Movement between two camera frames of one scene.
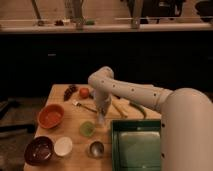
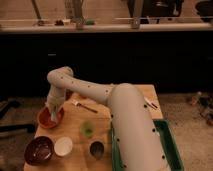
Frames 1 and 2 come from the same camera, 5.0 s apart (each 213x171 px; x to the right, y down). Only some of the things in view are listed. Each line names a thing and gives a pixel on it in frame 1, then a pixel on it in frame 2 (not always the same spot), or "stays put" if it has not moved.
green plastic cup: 87,128 stays put
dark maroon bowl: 38,150 stays put
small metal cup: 97,149 stays put
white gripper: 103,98 to 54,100
